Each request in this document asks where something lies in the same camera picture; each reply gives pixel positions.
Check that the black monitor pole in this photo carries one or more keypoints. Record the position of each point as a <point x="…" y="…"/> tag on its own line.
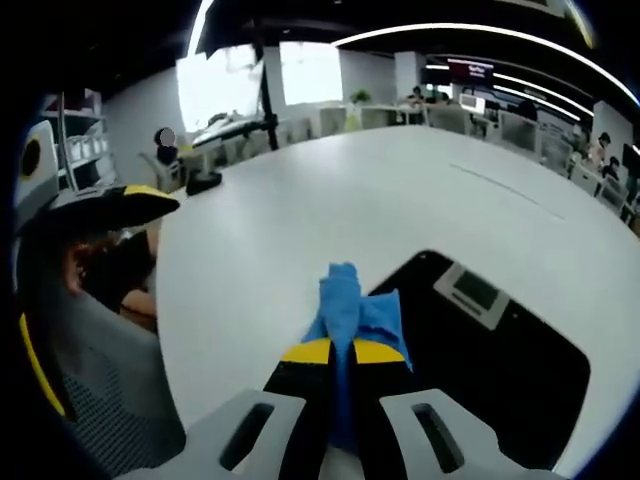
<point x="270" y="125"/>

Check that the white storage rack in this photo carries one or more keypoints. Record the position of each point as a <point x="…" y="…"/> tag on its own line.
<point x="80" y="145"/>

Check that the green potted plant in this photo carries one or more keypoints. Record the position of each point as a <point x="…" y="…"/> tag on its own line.
<point x="360" y="96"/>

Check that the blue cleaning cloth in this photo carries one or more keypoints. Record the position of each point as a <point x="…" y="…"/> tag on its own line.
<point x="345" y="300"/>

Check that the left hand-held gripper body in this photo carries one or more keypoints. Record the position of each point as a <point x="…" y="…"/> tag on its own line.
<point x="42" y="185"/>

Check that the curved ceiling light strip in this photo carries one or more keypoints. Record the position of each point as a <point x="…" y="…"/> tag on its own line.
<point x="475" y="27"/>

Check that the grey mesh chair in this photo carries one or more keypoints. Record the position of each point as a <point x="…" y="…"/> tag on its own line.
<point x="125" y="400"/>

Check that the red wall screen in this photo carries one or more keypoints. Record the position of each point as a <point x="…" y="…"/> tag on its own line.
<point x="470" y="70"/>

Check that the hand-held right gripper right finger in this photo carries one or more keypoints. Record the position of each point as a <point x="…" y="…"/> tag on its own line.
<point x="385" y="400"/>

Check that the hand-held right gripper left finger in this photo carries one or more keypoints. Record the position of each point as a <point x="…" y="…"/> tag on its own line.
<point x="295" y="400"/>

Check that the black flat desk object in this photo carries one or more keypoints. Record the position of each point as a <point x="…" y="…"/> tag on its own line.
<point x="202" y="184"/>

